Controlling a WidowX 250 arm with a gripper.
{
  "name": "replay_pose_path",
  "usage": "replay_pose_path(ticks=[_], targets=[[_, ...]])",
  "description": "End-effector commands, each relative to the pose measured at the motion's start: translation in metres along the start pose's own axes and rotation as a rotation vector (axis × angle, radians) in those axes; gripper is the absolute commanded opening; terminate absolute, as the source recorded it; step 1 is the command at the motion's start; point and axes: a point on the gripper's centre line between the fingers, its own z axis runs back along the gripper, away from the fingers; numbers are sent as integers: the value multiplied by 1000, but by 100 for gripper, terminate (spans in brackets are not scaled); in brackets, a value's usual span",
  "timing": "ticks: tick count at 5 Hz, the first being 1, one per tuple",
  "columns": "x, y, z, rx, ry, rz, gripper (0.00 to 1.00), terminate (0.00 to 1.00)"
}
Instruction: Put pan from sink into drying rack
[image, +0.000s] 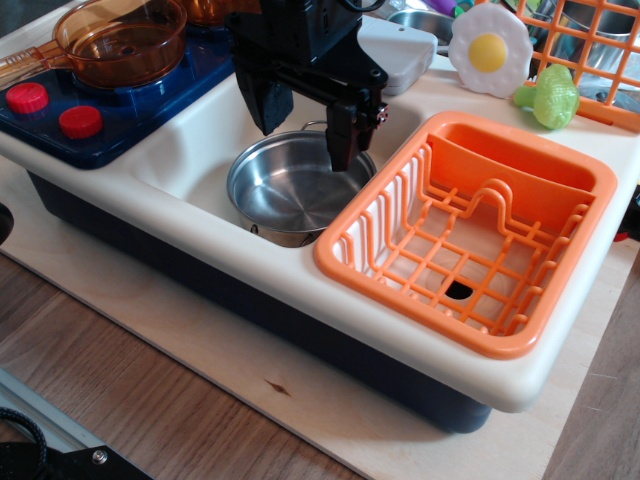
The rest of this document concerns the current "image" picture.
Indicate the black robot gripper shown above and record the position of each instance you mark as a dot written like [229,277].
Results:
[311,47]

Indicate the small stainless steel pot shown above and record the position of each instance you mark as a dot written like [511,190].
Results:
[285,190]

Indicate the cream toy sink unit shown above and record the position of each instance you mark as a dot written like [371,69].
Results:
[172,185]

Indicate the orange plastic drying rack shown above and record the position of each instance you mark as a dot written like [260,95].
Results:
[472,229]

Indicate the steel bowl in background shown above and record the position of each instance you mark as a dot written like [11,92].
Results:
[429,21]

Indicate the toy fried egg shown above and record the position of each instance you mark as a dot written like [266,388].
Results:
[490,50]

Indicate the amber transparent saucepan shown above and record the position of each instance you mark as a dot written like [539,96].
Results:
[107,45]

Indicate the red stove knob right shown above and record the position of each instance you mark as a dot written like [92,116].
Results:
[80,122]

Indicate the red stove knob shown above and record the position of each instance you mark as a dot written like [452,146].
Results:
[80,122]
[27,98]

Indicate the green toy broccoli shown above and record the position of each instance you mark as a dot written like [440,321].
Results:
[554,100]

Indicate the blue toy stove top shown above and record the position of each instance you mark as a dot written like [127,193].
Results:
[128,114]

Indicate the red stove knob left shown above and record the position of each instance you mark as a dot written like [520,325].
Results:
[27,98]

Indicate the orange plastic grid basket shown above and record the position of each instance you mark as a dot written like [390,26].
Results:
[596,41]

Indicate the light wooden base board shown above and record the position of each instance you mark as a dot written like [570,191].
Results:
[185,390]

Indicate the black bracket with screw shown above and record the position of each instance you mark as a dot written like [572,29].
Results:
[36,460]

